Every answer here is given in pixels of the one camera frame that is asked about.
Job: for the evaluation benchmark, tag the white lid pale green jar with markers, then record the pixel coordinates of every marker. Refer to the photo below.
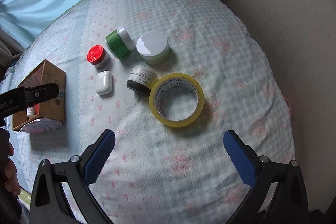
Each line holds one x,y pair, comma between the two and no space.
153,47

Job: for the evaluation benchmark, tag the red lid white jar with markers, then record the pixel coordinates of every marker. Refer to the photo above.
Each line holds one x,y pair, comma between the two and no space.
98,56

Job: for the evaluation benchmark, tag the red rectangular box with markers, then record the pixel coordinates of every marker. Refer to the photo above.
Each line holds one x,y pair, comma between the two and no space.
37,109

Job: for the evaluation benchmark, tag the beige headboard cushion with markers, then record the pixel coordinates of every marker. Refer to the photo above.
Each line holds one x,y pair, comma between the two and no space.
298,38

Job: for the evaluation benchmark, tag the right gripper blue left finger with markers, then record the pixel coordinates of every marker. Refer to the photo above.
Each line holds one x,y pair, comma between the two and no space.
49,203

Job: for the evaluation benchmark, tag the black jar white label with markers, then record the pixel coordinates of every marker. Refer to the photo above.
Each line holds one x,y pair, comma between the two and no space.
141,80

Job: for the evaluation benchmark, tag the white earbuds case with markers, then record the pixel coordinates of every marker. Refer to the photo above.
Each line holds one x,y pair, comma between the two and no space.
104,83

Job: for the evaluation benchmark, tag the brown cardboard box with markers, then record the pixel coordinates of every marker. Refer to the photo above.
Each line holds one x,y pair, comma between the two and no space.
46,112

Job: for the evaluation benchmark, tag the green striped white-lid jar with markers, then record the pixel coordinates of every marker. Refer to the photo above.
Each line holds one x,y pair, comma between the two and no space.
119,43

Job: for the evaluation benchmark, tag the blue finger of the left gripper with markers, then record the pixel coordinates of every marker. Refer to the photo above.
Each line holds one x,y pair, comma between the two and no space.
21,98

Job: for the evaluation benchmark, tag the white pill bottle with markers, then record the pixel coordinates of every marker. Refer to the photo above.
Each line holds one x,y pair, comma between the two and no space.
30,112

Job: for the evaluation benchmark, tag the yellow packing tape roll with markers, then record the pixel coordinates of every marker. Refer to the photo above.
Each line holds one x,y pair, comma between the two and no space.
176,100

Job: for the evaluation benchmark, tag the person's left hand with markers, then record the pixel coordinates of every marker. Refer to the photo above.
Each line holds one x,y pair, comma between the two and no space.
12,184

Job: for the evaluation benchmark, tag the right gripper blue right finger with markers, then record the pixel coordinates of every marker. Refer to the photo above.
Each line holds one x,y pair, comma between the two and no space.
277,191

